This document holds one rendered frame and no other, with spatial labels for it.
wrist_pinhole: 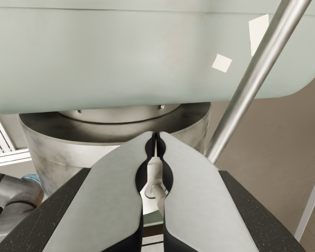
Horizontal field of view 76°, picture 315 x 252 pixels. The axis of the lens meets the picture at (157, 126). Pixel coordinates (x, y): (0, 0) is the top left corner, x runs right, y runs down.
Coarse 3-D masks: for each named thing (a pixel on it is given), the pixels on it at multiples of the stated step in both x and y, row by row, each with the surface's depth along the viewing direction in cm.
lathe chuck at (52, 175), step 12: (204, 144) 33; (36, 156) 27; (36, 168) 29; (48, 168) 26; (60, 168) 25; (72, 168) 24; (156, 168) 25; (48, 180) 28; (60, 180) 26; (48, 192) 30; (144, 204) 28; (156, 204) 29
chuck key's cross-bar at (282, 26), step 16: (288, 0) 9; (304, 0) 9; (288, 16) 9; (272, 32) 10; (288, 32) 10; (272, 48) 10; (256, 64) 11; (272, 64) 11; (240, 80) 12; (256, 80) 11; (240, 96) 12; (224, 112) 14; (240, 112) 13; (224, 128) 14; (208, 144) 16; (224, 144) 15
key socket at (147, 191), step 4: (156, 180) 27; (160, 180) 27; (148, 184) 26; (152, 184) 27; (148, 188) 27; (164, 188) 28; (144, 192) 27; (148, 192) 27; (148, 196) 27; (152, 196) 28
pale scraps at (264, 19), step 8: (264, 16) 17; (248, 24) 17; (256, 24) 17; (264, 24) 17; (256, 32) 18; (264, 32) 18; (256, 40) 18; (256, 48) 18; (216, 56) 18; (216, 64) 18; (224, 64) 18
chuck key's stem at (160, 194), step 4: (156, 184) 27; (160, 184) 27; (152, 188) 27; (156, 188) 26; (160, 188) 26; (152, 192) 27; (156, 192) 26; (160, 192) 26; (164, 192) 26; (156, 196) 26; (160, 196) 25; (164, 196) 24; (160, 200) 24; (160, 204) 24; (160, 208) 24; (160, 212) 24
